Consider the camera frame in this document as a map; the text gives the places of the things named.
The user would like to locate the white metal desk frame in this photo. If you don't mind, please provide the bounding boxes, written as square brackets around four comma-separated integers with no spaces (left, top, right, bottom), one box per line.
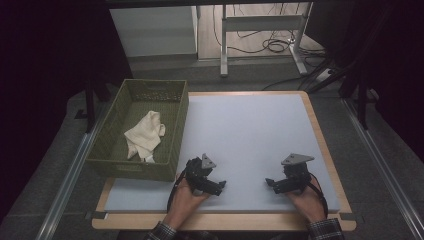
[219,2,314,78]

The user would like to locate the black floor cables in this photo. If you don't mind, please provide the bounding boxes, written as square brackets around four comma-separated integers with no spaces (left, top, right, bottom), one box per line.
[213,3,327,58]

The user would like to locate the right hand-held gripper black cable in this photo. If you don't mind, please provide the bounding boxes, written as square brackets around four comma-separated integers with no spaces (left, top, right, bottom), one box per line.
[308,172,330,220]

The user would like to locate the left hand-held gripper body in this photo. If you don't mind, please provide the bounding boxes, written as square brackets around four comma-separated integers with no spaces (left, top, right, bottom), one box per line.
[184,153,217,194]

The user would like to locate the white power strip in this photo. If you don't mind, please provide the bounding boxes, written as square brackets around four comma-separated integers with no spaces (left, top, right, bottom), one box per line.
[314,68,336,83]

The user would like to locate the green woven plastic basket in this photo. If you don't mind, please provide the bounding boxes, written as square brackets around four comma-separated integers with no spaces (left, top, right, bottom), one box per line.
[85,78,190,183]

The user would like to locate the dark metal stand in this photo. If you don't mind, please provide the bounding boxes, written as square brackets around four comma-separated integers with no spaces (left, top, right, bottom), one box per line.
[74,76,101,134]
[339,59,381,131]

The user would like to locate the black tape strip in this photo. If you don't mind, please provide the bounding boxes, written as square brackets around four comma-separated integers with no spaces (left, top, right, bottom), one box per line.
[339,212,364,222]
[84,210,108,220]

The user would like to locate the light grey foam mat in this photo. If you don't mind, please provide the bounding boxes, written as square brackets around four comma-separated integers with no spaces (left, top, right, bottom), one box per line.
[104,93,341,214]

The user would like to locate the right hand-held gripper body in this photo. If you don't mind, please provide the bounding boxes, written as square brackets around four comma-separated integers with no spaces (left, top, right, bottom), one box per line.
[280,153,315,194]

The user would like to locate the white cabinet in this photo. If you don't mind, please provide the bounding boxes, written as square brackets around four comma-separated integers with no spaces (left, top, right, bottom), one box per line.
[109,5,198,58]

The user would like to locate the person's left hand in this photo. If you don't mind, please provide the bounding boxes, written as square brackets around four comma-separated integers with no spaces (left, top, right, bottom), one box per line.
[163,179,212,229]

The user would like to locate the dark curtain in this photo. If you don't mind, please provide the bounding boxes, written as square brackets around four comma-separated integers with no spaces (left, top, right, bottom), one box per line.
[306,0,424,163]
[0,0,134,223]

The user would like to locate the cream printed cloth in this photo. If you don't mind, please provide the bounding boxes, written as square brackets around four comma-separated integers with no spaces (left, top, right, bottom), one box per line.
[123,110,167,164]

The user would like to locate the aluminium floor rail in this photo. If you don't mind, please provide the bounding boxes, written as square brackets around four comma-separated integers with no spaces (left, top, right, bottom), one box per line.
[341,98,424,240]
[34,103,114,240]

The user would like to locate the person's right hand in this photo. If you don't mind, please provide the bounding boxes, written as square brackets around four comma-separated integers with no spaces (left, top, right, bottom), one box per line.
[286,175,327,224]

